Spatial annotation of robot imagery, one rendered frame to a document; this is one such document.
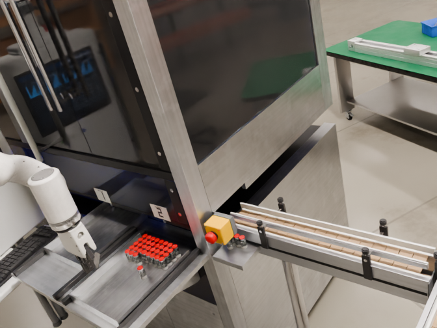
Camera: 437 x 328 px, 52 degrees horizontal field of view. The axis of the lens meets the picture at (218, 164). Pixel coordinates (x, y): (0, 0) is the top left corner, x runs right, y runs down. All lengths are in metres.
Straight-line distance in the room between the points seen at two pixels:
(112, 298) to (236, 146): 0.66
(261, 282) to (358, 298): 0.78
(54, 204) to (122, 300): 0.47
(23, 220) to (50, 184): 1.11
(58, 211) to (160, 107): 0.40
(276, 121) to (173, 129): 0.57
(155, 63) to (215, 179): 0.46
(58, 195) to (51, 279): 0.64
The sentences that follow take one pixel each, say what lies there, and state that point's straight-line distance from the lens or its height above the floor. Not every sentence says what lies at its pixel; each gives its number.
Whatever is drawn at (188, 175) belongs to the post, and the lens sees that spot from 1.43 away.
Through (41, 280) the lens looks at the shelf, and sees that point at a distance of 1.86.
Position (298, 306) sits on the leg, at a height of 0.58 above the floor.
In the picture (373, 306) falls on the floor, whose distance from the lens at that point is 2.53.
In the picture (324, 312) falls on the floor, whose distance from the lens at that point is 2.52.
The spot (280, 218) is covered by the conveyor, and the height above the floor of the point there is 0.93.
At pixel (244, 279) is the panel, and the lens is 1.81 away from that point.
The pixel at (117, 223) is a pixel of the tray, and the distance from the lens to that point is 1.95.
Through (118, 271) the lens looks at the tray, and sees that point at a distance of 1.70.
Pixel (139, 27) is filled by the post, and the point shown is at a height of 1.68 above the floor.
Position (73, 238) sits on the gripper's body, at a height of 1.23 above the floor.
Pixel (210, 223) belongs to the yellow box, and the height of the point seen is 1.03.
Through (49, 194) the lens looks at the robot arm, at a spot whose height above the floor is 1.38.
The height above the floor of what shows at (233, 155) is 1.15.
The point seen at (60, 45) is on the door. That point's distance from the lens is 1.61.
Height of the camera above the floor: 1.89
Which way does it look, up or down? 28 degrees down
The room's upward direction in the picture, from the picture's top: 16 degrees counter-clockwise
